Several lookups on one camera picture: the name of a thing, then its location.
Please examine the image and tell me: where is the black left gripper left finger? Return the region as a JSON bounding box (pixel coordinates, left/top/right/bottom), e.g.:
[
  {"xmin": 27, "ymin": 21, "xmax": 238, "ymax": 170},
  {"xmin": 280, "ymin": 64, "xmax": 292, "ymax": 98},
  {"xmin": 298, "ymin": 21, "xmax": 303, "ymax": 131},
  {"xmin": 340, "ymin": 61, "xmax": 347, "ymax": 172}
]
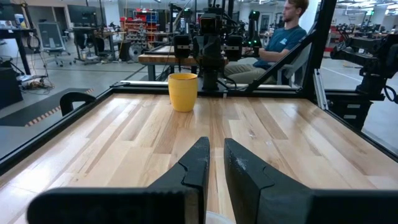
[{"xmin": 147, "ymin": 136, "xmax": 211, "ymax": 224}]

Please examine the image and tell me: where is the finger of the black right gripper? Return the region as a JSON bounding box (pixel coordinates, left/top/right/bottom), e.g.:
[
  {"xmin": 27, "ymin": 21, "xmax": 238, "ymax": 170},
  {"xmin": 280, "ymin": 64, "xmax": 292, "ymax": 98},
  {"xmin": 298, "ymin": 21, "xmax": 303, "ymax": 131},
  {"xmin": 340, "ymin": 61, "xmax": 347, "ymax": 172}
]
[
  {"xmin": 172, "ymin": 34, "xmax": 192, "ymax": 59},
  {"xmin": 224, "ymin": 34, "xmax": 244, "ymax": 62}
]

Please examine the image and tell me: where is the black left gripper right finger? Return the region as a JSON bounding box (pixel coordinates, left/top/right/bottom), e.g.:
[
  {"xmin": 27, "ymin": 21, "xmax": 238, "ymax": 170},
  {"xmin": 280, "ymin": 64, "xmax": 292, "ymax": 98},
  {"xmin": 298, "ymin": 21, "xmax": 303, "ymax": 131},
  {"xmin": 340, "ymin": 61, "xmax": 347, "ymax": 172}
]
[{"xmin": 223, "ymin": 138, "xmax": 313, "ymax": 224}]

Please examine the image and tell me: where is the red storage shelf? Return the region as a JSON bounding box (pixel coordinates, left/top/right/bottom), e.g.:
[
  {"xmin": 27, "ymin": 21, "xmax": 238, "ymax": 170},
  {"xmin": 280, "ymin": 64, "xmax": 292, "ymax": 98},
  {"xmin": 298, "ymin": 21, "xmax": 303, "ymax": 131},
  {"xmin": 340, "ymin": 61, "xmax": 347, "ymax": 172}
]
[{"xmin": 120, "ymin": 9, "xmax": 160, "ymax": 45}]

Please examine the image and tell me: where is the yellow cup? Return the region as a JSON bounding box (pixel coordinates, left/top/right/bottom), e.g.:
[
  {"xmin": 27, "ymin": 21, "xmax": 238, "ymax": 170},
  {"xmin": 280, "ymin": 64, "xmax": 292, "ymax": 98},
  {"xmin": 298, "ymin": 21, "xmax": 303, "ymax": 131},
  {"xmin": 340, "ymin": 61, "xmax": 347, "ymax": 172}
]
[{"xmin": 167, "ymin": 72, "xmax": 199, "ymax": 113}]

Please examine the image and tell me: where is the seated person blue shirt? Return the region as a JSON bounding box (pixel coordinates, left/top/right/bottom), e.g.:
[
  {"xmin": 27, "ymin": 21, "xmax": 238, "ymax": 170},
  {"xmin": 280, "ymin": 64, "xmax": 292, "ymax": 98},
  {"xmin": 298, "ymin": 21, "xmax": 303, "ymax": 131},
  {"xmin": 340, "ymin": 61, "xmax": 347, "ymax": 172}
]
[{"xmin": 223, "ymin": 0, "xmax": 310, "ymax": 85}]

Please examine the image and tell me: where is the black equipment stand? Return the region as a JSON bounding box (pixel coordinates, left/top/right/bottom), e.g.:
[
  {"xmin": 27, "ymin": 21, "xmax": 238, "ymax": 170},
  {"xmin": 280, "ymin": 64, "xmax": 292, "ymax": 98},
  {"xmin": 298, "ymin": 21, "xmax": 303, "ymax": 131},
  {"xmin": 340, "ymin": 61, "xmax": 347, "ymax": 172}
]
[{"xmin": 324, "ymin": 92, "xmax": 387, "ymax": 131}]

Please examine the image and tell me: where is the grey office chair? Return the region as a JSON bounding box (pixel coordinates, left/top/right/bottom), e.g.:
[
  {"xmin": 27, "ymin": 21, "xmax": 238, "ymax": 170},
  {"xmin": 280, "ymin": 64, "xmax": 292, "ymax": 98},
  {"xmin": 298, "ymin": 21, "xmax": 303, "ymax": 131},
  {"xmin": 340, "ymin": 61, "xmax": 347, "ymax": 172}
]
[{"xmin": 37, "ymin": 21, "xmax": 73, "ymax": 68}]

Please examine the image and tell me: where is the black floor mat striped edge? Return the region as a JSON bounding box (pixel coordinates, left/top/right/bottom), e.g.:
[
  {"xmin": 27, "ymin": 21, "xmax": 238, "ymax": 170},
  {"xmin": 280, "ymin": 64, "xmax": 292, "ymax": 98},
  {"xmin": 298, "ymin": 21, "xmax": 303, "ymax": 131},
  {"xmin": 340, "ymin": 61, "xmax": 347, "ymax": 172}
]
[{"xmin": 0, "ymin": 87, "xmax": 95, "ymax": 128}]

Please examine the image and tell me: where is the black desk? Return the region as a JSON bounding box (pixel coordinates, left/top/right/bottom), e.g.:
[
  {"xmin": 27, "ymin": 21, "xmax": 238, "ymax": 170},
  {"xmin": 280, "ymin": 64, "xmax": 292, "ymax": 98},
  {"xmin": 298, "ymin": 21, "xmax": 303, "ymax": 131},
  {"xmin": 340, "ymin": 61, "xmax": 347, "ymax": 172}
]
[{"xmin": 0, "ymin": 27, "xmax": 35, "ymax": 76}]

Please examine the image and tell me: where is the black computer tower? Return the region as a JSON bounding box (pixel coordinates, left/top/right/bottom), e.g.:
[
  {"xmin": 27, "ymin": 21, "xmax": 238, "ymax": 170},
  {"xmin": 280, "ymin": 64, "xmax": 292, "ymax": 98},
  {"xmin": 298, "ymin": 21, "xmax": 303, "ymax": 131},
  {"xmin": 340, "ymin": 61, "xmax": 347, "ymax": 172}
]
[{"xmin": 0, "ymin": 66, "xmax": 24, "ymax": 110}]

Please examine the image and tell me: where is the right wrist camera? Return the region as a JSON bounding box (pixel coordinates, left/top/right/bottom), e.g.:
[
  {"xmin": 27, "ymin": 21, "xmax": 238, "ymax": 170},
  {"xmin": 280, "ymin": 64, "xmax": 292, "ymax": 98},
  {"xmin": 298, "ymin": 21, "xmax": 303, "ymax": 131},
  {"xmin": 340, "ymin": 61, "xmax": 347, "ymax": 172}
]
[{"xmin": 198, "ymin": 12, "xmax": 219, "ymax": 35}]

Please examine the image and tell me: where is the black diagonal frame brace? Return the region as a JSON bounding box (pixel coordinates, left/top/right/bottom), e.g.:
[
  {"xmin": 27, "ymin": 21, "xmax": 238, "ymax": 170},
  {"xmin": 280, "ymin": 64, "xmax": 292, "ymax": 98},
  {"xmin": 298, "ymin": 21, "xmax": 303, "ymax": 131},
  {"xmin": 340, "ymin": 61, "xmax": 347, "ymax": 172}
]
[{"xmin": 244, "ymin": 30, "xmax": 315, "ymax": 93}]

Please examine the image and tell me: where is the black frame post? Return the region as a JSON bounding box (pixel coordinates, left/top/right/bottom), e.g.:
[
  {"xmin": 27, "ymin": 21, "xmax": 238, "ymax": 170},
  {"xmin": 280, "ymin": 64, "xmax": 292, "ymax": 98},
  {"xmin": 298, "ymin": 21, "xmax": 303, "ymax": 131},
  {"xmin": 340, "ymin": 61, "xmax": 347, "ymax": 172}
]
[{"xmin": 302, "ymin": 0, "xmax": 330, "ymax": 99}]

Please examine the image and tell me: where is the silver aluminium rail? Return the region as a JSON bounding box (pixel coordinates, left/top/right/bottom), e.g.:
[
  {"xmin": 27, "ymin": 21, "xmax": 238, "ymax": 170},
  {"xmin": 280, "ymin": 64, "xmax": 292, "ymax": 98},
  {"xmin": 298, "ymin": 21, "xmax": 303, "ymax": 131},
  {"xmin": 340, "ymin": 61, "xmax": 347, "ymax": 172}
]
[{"xmin": 313, "ymin": 68, "xmax": 328, "ymax": 111}]

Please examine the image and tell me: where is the dark wall monitor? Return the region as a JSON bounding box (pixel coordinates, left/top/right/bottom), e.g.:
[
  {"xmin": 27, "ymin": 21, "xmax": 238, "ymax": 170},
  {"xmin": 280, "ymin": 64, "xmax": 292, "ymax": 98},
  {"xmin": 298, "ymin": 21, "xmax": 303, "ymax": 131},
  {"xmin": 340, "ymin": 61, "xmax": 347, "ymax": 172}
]
[{"xmin": 67, "ymin": 4, "xmax": 98, "ymax": 28}]

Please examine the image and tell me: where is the black arched handle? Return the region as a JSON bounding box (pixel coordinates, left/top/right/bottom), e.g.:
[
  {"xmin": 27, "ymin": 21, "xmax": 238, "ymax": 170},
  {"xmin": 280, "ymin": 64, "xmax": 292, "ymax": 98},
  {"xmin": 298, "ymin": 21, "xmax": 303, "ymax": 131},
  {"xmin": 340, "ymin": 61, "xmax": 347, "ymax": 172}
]
[{"xmin": 59, "ymin": 91, "xmax": 97, "ymax": 117}]

